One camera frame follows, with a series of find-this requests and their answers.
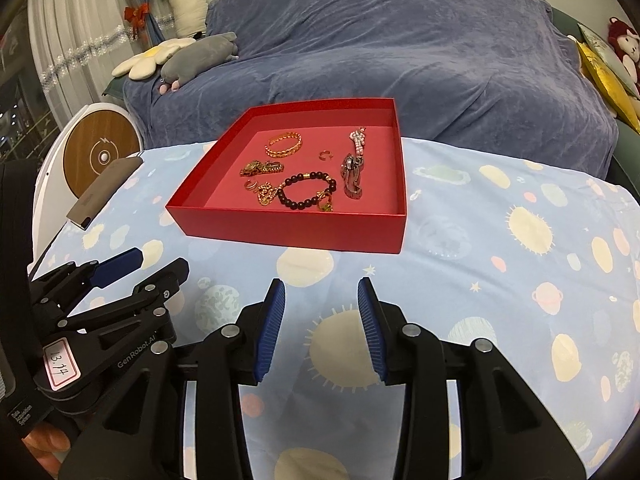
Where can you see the white sheer curtain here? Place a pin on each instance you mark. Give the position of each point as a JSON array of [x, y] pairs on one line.
[[70, 35]]

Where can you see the white round wooden-top device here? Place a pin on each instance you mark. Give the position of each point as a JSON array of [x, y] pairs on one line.
[[95, 155]]

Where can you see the black appliance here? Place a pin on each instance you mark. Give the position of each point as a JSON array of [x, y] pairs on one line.
[[17, 220]]

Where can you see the person's left hand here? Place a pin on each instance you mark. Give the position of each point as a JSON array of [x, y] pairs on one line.
[[45, 447]]

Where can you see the flower shaped pillow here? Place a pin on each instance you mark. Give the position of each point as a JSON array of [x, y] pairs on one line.
[[145, 60]]

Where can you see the red cardboard box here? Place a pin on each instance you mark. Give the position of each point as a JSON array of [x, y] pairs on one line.
[[240, 210]]

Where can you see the grey plush toy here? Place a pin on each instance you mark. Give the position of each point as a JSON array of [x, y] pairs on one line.
[[195, 57]]

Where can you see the red ribbon bow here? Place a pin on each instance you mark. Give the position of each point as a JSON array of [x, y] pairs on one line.
[[136, 12]]

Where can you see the planet print tablecloth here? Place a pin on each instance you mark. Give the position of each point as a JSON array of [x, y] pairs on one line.
[[475, 285]]

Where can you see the pink pearl hair clip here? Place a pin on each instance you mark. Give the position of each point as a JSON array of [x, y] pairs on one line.
[[357, 141]]

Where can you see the silver metal wristwatch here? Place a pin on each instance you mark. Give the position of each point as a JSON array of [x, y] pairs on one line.
[[352, 177]]

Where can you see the red monkey plush toy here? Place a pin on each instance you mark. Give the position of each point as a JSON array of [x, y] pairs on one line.
[[625, 45]]

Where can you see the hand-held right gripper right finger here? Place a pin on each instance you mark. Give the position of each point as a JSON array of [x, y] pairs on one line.
[[372, 335]]

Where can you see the yellow pillow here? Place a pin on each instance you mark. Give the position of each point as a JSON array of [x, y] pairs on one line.
[[607, 82]]

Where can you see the blue velvet sofa cover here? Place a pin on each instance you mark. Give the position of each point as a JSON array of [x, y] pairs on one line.
[[400, 50]]

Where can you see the brown leather case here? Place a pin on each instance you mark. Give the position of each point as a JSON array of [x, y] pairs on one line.
[[102, 195]]

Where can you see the silver pillow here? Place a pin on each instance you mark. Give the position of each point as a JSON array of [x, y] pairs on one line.
[[597, 42]]

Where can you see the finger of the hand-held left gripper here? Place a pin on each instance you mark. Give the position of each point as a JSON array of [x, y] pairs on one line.
[[117, 265], [165, 280]]

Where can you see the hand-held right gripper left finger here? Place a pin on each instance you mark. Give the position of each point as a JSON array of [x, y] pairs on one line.
[[267, 335]]

